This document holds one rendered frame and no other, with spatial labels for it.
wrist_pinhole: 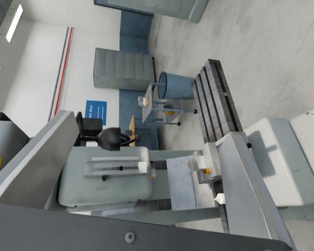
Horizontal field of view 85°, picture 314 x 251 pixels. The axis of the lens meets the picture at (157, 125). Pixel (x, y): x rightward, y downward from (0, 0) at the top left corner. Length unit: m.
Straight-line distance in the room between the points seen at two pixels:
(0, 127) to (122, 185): 0.39
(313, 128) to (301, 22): 1.27
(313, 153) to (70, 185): 0.88
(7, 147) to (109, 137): 0.27
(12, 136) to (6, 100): 5.84
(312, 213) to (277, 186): 0.78
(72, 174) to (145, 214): 0.59
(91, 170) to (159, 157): 0.66
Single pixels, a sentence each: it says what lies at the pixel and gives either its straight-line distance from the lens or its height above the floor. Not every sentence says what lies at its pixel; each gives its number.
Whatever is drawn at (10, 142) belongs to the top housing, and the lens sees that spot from 0.61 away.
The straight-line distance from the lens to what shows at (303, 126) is 0.89.
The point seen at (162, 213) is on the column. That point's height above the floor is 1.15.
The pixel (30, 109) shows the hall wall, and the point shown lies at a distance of 6.09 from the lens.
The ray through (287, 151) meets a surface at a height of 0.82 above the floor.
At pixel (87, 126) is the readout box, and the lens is 1.03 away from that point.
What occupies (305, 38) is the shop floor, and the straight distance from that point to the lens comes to 1.92.
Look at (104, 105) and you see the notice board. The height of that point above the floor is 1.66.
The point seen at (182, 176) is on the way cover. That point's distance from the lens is 1.16.
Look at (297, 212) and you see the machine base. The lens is 1.65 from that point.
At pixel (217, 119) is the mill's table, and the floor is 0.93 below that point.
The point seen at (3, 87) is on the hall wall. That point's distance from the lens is 6.75.
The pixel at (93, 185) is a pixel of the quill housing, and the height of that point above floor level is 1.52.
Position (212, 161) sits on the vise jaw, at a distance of 0.79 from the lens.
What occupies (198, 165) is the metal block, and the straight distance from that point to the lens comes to 0.82.
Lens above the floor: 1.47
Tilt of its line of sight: 15 degrees down
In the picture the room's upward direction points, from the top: 88 degrees counter-clockwise
